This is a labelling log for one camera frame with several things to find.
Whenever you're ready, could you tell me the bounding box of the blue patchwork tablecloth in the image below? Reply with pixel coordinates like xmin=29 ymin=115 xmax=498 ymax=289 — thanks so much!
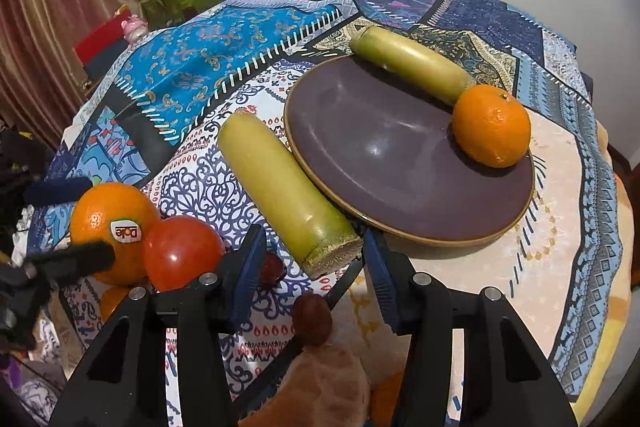
xmin=15 ymin=0 xmax=626 ymax=427

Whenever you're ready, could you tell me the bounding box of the brown fruit bowl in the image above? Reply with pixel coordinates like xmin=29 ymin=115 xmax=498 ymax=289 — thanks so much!
xmin=283 ymin=55 xmax=536 ymax=248

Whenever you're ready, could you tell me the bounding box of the red apple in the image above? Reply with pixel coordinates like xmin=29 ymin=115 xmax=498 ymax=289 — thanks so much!
xmin=142 ymin=216 xmax=227 ymax=293

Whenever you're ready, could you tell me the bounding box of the peeled pomelo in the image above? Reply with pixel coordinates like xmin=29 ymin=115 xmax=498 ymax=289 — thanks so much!
xmin=240 ymin=342 xmax=373 ymax=427

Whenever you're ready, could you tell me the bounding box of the yellow-green pear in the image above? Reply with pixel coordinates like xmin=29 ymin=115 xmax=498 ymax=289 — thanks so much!
xmin=218 ymin=112 xmax=364 ymax=281

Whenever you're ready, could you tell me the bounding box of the dark red jujube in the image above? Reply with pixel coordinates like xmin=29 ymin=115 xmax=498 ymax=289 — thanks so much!
xmin=291 ymin=292 xmax=334 ymax=347
xmin=257 ymin=253 xmax=284 ymax=290

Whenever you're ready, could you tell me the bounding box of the pink plush toy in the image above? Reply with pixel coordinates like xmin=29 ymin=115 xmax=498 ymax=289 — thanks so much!
xmin=120 ymin=14 xmax=148 ymax=44

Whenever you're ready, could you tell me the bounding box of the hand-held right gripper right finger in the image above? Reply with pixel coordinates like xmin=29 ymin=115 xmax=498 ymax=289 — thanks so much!
xmin=362 ymin=229 xmax=581 ymax=427

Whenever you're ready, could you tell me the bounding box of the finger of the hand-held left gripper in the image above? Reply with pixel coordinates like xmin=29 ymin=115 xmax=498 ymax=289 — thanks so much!
xmin=22 ymin=240 xmax=117 ymax=284
xmin=22 ymin=177 xmax=94 ymax=208

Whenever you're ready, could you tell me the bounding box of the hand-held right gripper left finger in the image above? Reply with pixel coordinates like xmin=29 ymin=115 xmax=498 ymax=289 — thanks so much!
xmin=47 ymin=223 xmax=281 ymax=427

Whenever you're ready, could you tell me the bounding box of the red flat box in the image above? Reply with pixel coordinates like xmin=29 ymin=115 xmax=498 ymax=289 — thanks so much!
xmin=74 ymin=14 xmax=132 ymax=68

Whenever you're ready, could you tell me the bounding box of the dark grey box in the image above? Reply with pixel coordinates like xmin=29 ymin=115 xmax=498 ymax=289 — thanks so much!
xmin=85 ymin=39 xmax=137 ymax=80

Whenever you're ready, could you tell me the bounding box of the brown striped curtain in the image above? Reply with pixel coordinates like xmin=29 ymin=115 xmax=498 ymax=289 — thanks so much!
xmin=0 ymin=0 xmax=136 ymax=148

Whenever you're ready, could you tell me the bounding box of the large orange with sticker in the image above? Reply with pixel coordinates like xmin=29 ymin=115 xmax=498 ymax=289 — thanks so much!
xmin=69 ymin=182 xmax=163 ymax=286

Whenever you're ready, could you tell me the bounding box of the small orange mandarin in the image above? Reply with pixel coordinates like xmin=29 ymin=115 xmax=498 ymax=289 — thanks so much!
xmin=99 ymin=284 xmax=133 ymax=323
xmin=369 ymin=372 xmax=406 ymax=427

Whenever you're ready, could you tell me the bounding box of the yellow-green sugarcane piece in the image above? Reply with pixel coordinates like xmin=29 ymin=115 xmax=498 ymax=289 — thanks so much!
xmin=349 ymin=25 xmax=477 ymax=104

